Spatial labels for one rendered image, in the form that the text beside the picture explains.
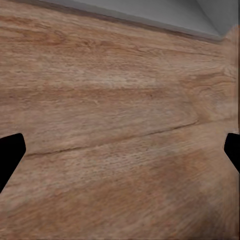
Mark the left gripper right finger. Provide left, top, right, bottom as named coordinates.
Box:
left=224, top=133, right=240, bottom=173

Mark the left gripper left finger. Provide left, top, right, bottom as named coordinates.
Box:
left=0, top=133, right=26, bottom=193

